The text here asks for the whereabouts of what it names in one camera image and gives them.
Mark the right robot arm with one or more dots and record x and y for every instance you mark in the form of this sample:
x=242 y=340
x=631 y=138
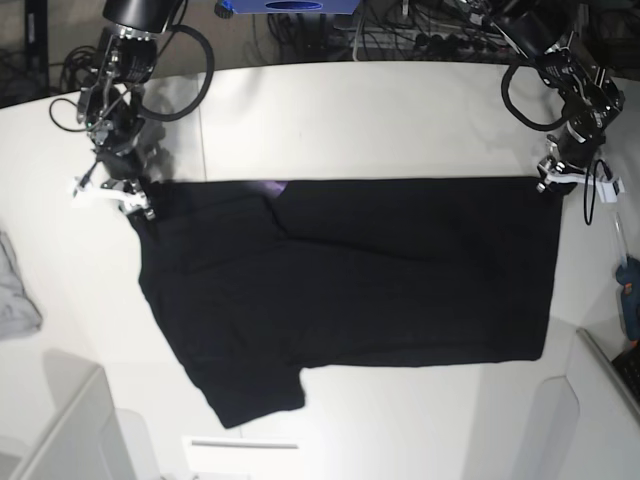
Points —
x=125 y=134

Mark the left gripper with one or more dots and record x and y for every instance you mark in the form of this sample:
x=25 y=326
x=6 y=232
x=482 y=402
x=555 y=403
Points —
x=566 y=155

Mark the blue glue gun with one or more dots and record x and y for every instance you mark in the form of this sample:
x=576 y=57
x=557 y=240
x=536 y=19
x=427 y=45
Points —
x=627 y=277

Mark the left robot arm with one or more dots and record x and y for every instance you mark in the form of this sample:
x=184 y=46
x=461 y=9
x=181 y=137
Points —
x=544 y=37

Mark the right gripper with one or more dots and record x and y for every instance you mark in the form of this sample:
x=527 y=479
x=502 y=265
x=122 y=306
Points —
x=125 y=183

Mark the blue box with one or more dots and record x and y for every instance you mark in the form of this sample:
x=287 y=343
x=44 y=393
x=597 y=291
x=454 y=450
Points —
x=226 y=9

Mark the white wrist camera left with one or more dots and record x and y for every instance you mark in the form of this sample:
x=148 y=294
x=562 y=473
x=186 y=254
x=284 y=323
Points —
x=609 y=190

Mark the black keyboard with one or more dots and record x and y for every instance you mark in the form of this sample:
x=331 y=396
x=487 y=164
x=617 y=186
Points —
x=627 y=365

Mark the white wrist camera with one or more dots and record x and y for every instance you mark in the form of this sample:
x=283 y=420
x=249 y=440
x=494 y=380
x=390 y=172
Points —
x=609 y=190
x=84 y=193

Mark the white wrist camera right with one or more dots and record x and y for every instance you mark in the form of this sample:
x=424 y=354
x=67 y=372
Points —
x=84 y=193

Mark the black T-shirt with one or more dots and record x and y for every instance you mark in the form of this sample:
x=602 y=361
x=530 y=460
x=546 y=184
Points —
x=250 y=287

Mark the grey cloth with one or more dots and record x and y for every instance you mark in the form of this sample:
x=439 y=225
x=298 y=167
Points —
x=19 y=315

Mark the white power strip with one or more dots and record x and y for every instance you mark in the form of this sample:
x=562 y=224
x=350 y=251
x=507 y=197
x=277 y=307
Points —
x=412 y=44

